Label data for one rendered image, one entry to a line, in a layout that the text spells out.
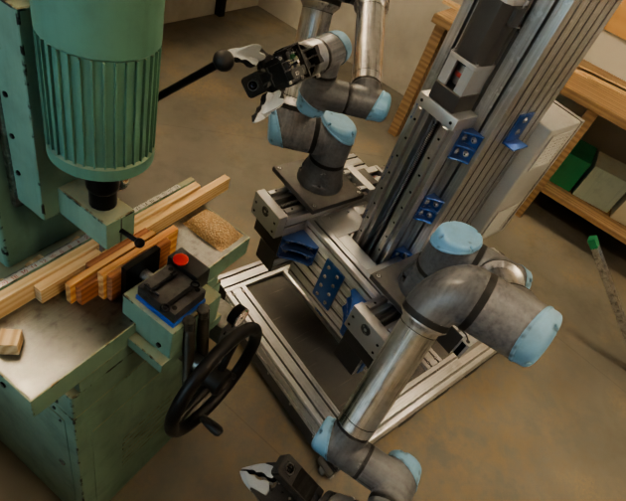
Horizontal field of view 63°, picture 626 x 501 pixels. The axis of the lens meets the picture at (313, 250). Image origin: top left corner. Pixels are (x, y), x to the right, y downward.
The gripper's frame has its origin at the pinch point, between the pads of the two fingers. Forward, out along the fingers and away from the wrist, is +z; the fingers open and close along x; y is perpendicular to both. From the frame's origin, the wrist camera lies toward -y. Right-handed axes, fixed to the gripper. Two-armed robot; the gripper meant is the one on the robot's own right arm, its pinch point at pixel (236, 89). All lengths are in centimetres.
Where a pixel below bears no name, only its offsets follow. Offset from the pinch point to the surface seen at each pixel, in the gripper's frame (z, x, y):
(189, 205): -2.3, 19.3, -33.4
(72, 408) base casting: 44, 42, -35
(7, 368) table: 50, 27, -30
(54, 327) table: 40, 26, -32
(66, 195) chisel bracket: 25.7, 4.7, -28.4
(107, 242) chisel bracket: 25.5, 15.7, -23.9
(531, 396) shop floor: -111, 173, -16
